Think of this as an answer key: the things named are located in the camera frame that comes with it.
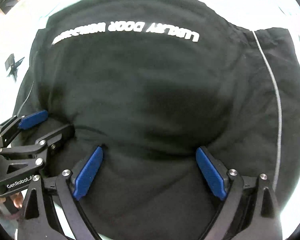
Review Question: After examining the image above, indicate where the black hooded jacket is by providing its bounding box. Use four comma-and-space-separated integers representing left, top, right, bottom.
13, 0, 300, 239

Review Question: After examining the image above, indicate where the person's left hand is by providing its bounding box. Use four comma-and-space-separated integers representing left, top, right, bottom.
0, 192, 24, 212

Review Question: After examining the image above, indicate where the black device on bed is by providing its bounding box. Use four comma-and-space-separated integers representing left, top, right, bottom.
5, 54, 24, 82

